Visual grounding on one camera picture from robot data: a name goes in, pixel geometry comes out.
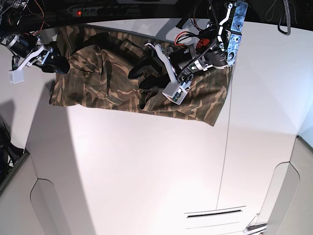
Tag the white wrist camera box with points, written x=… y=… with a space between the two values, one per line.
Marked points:
x=16 y=76
x=175 y=93

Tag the black power strip red switch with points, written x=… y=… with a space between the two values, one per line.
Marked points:
x=98 y=11

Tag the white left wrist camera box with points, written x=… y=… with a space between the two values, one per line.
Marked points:
x=175 y=93

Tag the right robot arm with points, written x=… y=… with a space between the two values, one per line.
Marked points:
x=25 y=44

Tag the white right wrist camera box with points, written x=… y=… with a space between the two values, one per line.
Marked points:
x=16 y=76

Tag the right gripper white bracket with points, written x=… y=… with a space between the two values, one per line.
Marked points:
x=46 y=57

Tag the camouflage T-shirt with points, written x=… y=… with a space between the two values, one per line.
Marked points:
x=100 y=61

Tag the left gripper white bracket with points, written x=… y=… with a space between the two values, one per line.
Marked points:
x=184 y=63

